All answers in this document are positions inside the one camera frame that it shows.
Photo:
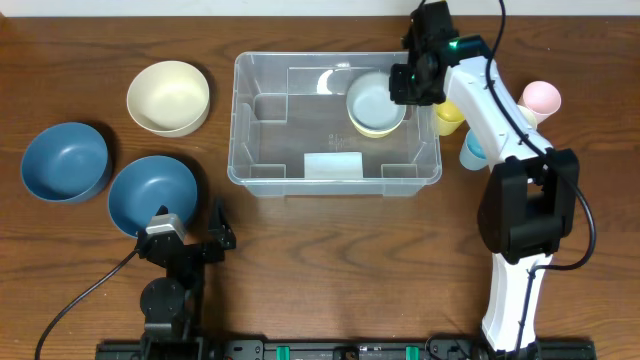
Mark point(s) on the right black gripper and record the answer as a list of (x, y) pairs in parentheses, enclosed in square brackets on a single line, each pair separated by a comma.
[(401, 87)]

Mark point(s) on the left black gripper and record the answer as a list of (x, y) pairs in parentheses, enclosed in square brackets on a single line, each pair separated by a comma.
[(189, 251)]

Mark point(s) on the grey-blue small bowl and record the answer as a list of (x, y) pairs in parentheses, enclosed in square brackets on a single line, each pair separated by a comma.
[(369, 95)]

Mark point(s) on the yellow small bowl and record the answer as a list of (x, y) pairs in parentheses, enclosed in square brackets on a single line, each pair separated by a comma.
[(376, 126)]

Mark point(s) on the pink cup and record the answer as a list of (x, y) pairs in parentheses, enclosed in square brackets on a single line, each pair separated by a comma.
[(542, 99)]

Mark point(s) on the cream cup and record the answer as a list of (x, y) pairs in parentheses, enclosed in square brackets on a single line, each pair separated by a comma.
[(529, 116)]

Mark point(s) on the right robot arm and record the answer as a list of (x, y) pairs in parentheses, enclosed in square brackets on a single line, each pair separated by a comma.
[(529, 201)]

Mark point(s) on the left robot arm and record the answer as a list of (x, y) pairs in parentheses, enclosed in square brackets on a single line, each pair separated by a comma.
[(171, 304)]

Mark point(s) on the yellow cup beside container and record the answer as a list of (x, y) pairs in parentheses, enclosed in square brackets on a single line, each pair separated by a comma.
[(448, 118)]

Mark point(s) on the clear plastic storage container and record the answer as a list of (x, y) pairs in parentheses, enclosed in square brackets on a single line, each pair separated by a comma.
[(291, 133)]

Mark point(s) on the dark blue bowl near gripper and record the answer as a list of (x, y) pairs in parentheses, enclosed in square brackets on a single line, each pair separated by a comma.
[(145, 185)]

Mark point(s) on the light blue cup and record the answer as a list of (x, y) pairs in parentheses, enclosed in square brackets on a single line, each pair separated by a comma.
[(472, 156)]

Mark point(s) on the cream bowl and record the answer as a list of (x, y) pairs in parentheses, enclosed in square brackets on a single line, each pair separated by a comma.
[(169, 98)]

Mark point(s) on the dark blue bowl far left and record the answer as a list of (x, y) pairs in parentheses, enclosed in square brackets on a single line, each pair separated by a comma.
[(67, 163)]

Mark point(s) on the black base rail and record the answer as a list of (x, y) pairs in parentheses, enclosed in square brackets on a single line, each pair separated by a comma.
[(434, 348)]

